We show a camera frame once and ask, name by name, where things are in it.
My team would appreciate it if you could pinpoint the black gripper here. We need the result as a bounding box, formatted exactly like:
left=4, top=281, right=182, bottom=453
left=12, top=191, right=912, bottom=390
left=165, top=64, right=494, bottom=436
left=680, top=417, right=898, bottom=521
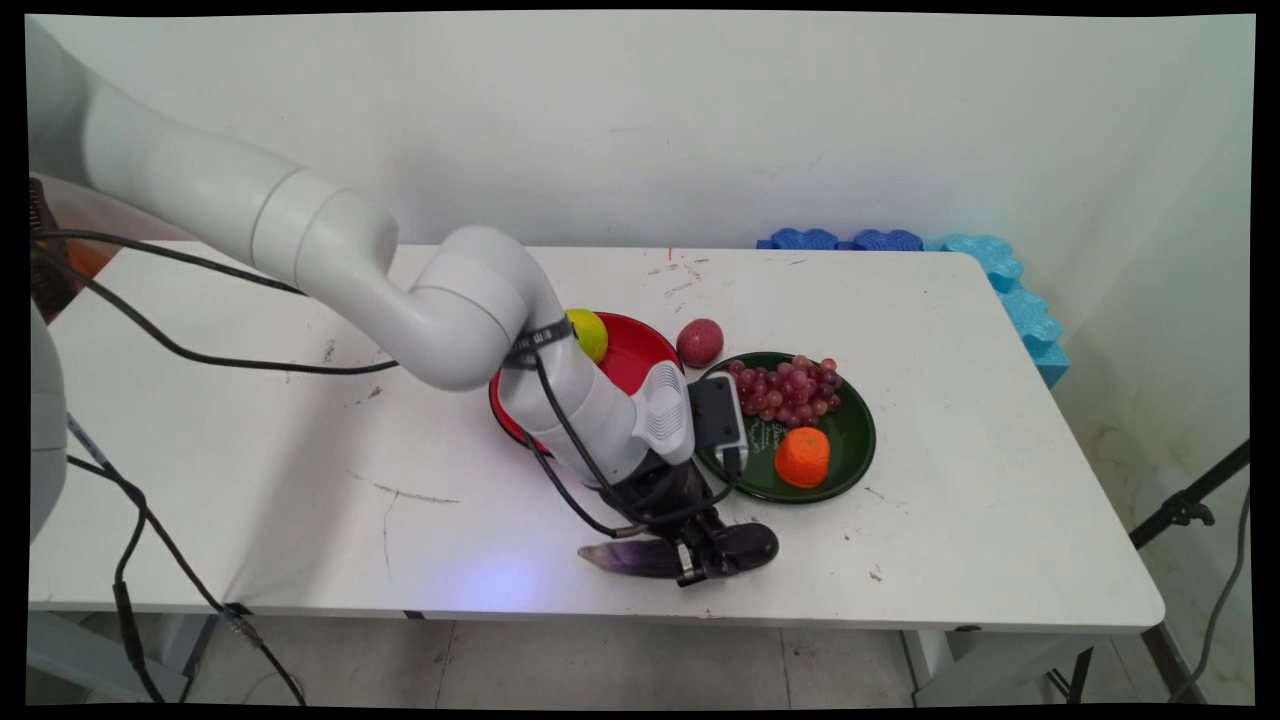
left=608, top=452, right=739, bottom=589

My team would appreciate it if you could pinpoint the dark purple eggplant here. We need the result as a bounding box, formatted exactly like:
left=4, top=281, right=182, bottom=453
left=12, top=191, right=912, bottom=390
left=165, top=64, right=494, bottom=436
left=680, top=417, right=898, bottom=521
left=577, top=521, right=781, bottom=581

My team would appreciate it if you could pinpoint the orange fruit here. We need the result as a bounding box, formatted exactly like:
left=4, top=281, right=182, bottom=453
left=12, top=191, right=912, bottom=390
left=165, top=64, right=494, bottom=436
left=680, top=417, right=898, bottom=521
left=775, top=427, right=833, bottom=490

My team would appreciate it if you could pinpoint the red grape bunch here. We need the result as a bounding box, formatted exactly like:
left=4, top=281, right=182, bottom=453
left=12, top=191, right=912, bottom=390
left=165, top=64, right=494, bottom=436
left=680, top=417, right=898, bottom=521
left=727, top=354, right=844, bottom=429

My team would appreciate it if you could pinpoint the dark green round plate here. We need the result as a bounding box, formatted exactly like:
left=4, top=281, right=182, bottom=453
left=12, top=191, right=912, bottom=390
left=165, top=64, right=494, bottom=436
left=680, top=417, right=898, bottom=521
left=693, top=351, right=878, bottom=504

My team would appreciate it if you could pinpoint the red round plate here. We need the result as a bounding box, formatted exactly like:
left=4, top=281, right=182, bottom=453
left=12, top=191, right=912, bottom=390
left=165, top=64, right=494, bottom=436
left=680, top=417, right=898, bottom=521
left=489, top=311, right=688, bottom=456

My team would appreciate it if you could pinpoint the red round potato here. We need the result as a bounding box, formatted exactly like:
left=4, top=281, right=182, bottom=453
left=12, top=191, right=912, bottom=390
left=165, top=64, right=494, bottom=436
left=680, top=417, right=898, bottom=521
left=676, top=318, right=726, bottom=370

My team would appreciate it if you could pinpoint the green yellow apple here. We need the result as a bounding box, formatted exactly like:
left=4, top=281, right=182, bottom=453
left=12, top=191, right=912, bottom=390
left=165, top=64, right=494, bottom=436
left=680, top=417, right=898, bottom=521
left=564, top=308, right=610, bottom=365

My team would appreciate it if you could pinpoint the dark blue foam piece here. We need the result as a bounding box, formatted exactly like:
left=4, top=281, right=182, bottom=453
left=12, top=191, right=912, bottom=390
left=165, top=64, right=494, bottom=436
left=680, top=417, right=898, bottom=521
left=840, top=229, right=926, bottom=252
left=757, top=227, right=843, bottom=251

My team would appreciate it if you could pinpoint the light blue foam strip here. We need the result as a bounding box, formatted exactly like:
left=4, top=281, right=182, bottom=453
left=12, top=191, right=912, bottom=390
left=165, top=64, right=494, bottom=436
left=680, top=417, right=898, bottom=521
left=923, top=233, right=1072, bottom=390

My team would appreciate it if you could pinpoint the black table leg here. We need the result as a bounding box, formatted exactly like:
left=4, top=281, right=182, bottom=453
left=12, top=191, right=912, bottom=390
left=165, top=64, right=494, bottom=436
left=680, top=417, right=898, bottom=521
left=1142, top=624, right=1208, bottom=703

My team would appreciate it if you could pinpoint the black tripod stand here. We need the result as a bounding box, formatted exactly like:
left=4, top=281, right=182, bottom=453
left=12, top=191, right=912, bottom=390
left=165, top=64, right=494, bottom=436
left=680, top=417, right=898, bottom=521
left=1129, top=440, right=1253, bottom=551

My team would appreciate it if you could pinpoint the grey table leg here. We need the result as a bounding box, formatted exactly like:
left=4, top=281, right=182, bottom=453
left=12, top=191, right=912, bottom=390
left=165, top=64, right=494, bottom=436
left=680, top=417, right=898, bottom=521
left=178, top=614, right=223, bottom=703

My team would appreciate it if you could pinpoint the orange object beside table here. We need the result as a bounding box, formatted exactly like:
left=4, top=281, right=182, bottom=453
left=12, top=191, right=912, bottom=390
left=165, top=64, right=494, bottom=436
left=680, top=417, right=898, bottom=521
left=60, top=240, right=123, bottom=283

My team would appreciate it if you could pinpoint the dark box beside table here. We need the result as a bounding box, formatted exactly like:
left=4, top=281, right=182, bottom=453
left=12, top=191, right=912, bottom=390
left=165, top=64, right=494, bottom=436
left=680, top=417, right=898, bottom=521
left=27, top=176, right=83, bottom=323

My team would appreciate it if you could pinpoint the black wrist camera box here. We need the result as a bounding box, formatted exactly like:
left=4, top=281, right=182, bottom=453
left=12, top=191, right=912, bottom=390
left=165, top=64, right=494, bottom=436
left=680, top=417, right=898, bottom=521
left=687, top=374, right=751, bottom=479

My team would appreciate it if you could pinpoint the black cable strap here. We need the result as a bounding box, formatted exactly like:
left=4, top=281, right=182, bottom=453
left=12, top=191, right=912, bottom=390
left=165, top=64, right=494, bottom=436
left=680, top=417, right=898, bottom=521
left=503, top=316, right=578, bottom=372

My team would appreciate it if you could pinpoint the grey hanging cable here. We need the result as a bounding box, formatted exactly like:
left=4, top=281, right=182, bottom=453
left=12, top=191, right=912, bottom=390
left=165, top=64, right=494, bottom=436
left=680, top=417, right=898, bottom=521
left=1168, top=488, right=1253, bottom=703

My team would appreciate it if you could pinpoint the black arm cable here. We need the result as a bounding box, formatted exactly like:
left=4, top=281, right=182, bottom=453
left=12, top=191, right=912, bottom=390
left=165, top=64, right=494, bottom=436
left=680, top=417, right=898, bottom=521
left=33, top=230, right=306, bottom=297
left=33, top=255, right=403, bottom=378

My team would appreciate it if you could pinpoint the black floor cable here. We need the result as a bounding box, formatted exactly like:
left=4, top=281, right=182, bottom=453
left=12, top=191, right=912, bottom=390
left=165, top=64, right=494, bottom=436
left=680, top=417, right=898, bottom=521
left=64, top=453, right=308, bottom=707

